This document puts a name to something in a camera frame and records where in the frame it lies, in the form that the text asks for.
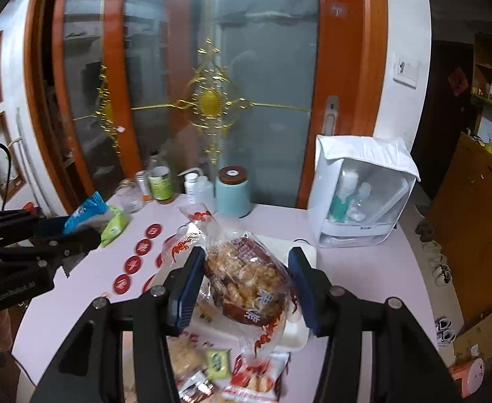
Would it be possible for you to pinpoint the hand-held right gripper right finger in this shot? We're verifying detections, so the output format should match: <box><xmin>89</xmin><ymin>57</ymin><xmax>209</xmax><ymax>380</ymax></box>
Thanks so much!
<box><xmin>287</xmin><ymin>247</ymin><xmax>465</xmax><ymax>403</ymax></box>

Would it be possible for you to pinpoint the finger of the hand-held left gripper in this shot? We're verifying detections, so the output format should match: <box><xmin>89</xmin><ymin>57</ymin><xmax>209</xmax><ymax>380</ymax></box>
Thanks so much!
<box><xmin>0</xmin><ymin>213</ymin><xmax>69</xmax><ymax>247</ymax></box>
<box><xmin>6</xmin><ymin>229</ymin><xmax>103</xmax><ymax>278</ymax></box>

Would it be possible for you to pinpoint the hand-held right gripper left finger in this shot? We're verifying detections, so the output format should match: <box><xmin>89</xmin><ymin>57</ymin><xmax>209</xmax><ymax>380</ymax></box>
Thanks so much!
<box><xmin>30</xmin><ymin>247</ymin><xmax>207</xmax><ymax>403</ymax></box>

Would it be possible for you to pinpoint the blue snack packet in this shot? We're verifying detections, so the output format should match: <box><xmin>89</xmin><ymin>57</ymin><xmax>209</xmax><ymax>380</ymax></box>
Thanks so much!
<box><xmin>63</xmin><ymin>191</ymin><xmax>112</xmax><ymax>236</ymax></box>

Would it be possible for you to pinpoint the white plastic tray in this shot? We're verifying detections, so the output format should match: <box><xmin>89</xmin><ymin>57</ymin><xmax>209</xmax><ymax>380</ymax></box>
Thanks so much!
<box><xmin>250</xmin><ymin>234</ymin><xmax>319</xmax><ymax>351</ymax></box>

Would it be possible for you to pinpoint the clear red-printed snack bag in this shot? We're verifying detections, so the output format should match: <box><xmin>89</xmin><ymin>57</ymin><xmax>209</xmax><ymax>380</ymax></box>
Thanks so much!
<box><xmin>162</xmin><ymin>204</ymin><xmax>301</xmax><ymax>366</ymax></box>

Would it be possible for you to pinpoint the red and white snack packet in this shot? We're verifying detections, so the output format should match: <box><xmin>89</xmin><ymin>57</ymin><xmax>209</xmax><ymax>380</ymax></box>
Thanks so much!
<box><xmin>221</xmin><ymin>350</ymin><xmax>292</xmax><ymax>401</ymax></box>

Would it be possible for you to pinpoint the clear glass cup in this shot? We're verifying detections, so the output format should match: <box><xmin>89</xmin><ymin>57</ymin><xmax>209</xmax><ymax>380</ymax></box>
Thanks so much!
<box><xmin>115</xmin><ymin>178</ymin><xmax>146</xmax><ymax>214</ymax></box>

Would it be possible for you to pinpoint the group of red round coasters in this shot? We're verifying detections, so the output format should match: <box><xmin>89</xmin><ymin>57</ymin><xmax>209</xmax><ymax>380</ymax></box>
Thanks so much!
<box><xmin>112</xmin><ymin>222</ymin><xmax>179</xmax><ymax>297</ymax></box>

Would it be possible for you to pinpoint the small green snack packet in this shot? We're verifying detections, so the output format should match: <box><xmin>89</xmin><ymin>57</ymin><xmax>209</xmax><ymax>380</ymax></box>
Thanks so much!
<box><xmin>205</xmin><ymin>348</ymin><xmax>233</xmax><ymax>380</ymax></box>

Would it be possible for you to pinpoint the small metal can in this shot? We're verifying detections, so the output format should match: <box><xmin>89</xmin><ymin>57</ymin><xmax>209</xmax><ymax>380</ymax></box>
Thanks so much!
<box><xmin>135</xmin><ymin>170</ymin><xmax>154</xmax><ymax>202</ymax></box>

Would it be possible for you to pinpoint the shiny foil snack packet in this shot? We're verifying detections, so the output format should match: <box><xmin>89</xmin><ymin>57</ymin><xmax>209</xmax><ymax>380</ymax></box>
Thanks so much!
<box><xmin>176</xmin><ymin>369</ymin><xmax>217</xmax><ymax>403</ymax></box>

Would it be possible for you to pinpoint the green label glass bottle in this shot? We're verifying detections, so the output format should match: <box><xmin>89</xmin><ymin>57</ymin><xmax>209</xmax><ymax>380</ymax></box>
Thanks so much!
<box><xmin>146</xmin><ymin>151</ymin><xmax>175</xmax><ymax>204</ymax></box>

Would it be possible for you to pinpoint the teal and white bottle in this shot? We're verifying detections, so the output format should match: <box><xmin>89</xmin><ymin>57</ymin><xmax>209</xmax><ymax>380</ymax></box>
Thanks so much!
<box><xmin>329</xmin><ymin>168</ymin><xmax>358</xmax><ymax>223</ymax></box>

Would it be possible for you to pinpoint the white squeeze bottle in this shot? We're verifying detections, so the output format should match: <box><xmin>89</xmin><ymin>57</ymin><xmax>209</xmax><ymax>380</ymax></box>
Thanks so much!
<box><xmin>178</xmin><ymin>168</ymin><xmax>215</xmax><ymax>215</ymax></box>

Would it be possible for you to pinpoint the clear plastic bottle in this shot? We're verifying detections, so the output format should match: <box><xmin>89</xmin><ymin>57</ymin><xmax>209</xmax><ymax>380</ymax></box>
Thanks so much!
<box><xmin>347</xmin><ymin>182</ymin><xmax>373</xmax><ymax>222</ymax></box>

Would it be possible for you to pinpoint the teal jar with brown lid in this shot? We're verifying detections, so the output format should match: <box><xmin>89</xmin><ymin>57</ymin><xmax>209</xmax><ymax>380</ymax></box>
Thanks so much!
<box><xmin>216</xmin><ymin>166</ymin><xmax>253</xmax><ymax>218</ymax></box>

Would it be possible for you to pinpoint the white covered storage box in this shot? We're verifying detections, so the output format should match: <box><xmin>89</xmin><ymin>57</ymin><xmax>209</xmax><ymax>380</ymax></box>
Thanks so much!
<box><xmin>307</xmin><ymin>134</ymin><xmax>421</xmax><ymax>248</ymax></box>

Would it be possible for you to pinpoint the dark slipper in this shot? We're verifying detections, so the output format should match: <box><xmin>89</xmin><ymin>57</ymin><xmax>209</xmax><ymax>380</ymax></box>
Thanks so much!
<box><xmin>414</xmin><ymin>222</ymin><xmax>438</xmax><ymax>242</ymax></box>

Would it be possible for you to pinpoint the light shoe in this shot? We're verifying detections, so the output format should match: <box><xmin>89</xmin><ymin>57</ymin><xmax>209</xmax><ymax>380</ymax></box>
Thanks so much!
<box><xmin>433</xmin><ymin>262</ymin><xmax>454</xmax><ymax>285</ymax></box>
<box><xmin>422</xmin><ymin>241</ymin><xmax>445</xmax><ymax>265</ymax></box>

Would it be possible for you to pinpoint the black and white sneaker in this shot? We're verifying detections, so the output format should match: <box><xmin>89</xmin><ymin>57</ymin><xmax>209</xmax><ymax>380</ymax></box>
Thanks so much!
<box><xmin>435</xmin><ymin>317</ymin><xmax>457</xmax><ymax>345</ymax></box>

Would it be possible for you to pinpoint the cardboard box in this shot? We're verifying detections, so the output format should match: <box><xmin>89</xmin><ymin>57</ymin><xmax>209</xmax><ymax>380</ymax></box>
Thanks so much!
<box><xmin>454</xmin><ymin>311</ymin><xmax>492</xmax><ymax>366</ymax></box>

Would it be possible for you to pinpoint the pink round device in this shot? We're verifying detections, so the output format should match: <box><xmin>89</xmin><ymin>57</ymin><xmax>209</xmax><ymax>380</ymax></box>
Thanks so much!
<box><xmin>450</xmin><ymin>357</ymin><xmax>488</xmax><ymax>399</ymax></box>

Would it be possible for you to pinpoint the wooden cabinet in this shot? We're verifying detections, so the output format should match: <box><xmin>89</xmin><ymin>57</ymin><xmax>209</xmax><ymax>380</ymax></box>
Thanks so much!
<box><xmin>424</xmin><ymin>132</ymin><xmax>492</xmax><ymax>332</ymax></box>

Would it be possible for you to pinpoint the glass door with gold ornament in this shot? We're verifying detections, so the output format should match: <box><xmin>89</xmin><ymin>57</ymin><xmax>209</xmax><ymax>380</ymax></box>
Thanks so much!
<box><xmin>23</xmin><ymin>0</ymin><xmax>390</xmax><ymax>219</ymax></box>

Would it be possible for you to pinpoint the wooden shelf with items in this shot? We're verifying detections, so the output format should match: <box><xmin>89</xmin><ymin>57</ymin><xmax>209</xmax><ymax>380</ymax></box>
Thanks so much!
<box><xmin>468</xmin><ymin>31</ymin><xmax>492</xmax><ymax>169</ymax></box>

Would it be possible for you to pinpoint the black cable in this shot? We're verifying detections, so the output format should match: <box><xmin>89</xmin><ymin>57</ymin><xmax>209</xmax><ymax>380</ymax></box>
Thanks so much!
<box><xmin>0</xmin><ymin>143</ymin><xmax>13</xmax><ymax>211</ymax></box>

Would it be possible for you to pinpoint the white wall switch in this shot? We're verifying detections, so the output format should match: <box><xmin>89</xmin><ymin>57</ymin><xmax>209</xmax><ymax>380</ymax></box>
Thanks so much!
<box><xmin>392</xmin><ymin>52</ymin><xmax>421</xmax><ymax>89</ymax></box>

